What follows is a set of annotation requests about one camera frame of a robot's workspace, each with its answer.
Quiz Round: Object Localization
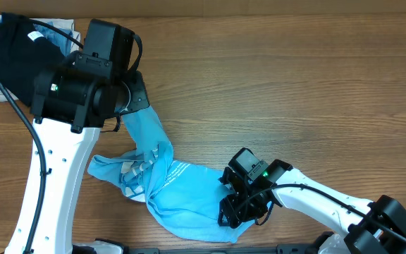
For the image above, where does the light blue t-shirt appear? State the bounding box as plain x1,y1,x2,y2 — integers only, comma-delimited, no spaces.
87,107,253,243

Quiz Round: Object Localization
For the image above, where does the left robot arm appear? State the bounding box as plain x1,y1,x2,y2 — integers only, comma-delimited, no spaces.
6,19,149,253

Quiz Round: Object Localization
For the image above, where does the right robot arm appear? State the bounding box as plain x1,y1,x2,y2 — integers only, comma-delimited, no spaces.
218,147,406,253

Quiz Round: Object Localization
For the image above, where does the folded black shirt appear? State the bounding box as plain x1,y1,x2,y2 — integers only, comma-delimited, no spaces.
0,23,67,106

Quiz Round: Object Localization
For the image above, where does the folded white cloth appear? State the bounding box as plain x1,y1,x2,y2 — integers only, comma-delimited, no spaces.
0,18,80,102

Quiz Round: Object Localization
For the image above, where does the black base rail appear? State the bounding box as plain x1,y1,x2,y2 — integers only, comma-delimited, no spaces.
72,238,334,254

